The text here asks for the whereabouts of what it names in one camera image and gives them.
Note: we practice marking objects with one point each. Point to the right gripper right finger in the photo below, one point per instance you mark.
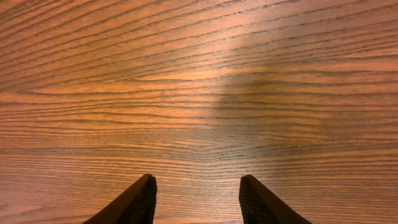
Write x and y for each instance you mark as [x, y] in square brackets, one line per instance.
[261, 206]

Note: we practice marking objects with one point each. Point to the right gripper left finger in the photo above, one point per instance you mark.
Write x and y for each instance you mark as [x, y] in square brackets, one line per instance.
[136, 205]

